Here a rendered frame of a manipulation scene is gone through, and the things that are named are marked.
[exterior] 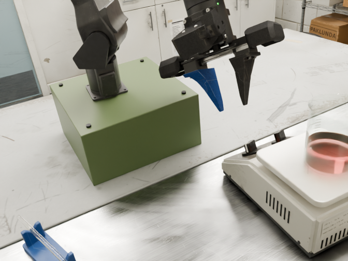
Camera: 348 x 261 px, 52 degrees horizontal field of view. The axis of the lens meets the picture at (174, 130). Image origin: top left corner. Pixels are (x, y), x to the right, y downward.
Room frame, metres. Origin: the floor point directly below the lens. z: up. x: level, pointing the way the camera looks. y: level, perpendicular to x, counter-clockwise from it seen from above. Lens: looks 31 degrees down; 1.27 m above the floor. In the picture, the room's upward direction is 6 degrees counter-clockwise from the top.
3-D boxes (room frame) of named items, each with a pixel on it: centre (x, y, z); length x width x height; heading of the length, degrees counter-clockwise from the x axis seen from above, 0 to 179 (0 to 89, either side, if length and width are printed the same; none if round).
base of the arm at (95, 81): (0.60, 0.11, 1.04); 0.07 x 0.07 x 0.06; 21
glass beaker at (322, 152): (0.35, -0.19, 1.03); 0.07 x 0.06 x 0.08; 118
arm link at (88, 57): (0.60, 0.11, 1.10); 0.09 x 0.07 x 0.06; 167
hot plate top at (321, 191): (0.35, -0.18, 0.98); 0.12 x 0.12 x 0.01; 22
